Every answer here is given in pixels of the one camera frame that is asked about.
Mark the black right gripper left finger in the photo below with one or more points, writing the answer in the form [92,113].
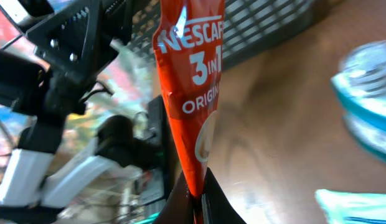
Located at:
[179,206]

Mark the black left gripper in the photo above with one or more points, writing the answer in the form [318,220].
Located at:
[78,38]

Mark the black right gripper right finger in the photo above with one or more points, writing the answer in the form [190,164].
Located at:
[216,208]

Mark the red snack packet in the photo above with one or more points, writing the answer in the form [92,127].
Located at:
[188,51]

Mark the teal wet wipes pack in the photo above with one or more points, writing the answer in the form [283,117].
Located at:
[348,207]

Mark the blue mouthwash bottle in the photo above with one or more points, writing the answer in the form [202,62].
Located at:
[360,87]

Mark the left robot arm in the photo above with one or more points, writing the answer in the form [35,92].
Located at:
[27,194]

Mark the grey plastic mesh basket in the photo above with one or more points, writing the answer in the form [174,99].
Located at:
[251,26]

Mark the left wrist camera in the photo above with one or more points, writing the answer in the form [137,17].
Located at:
[24,14]

